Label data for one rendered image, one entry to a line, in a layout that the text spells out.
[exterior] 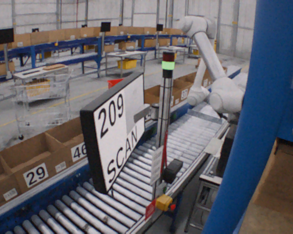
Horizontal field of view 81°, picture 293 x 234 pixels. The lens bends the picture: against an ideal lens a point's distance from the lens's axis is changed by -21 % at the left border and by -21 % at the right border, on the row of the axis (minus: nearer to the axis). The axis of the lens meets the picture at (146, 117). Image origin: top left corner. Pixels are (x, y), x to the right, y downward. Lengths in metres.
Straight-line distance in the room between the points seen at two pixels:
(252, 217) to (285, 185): 0.06
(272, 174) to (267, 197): 0.04
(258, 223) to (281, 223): 0.04
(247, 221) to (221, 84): 1.05
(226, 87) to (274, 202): 1.01
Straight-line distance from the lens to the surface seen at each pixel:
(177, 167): 1.12
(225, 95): 1.23
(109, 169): 0.70
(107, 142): 0.66
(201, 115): 2.56
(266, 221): 0.33
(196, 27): 1.50
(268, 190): 0.32
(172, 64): 0.87
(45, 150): 1.65
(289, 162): 0.29
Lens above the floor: 1.76
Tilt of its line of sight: 25 degrees down
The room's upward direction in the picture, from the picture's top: 3 degrees clockwise
